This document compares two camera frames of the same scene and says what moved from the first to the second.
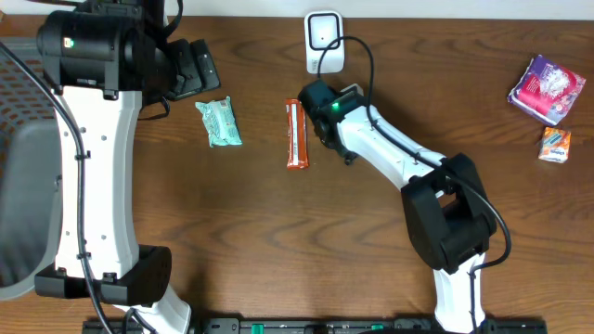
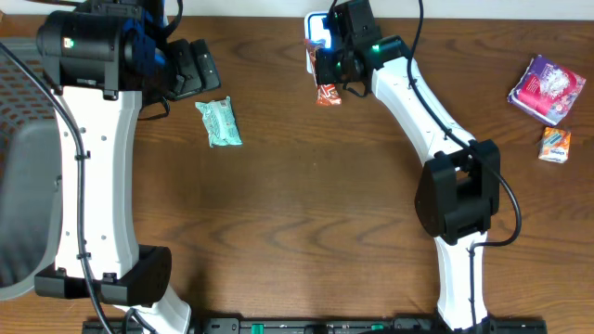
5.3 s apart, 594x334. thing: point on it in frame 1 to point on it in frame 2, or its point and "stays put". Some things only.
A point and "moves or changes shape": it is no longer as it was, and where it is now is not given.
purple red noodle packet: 547,90 stays put
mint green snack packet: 220,122 stays put
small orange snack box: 555,146 stays put
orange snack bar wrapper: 297,134 moves or changes shape
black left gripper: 196,68 stays put
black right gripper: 311,97 to 326,70
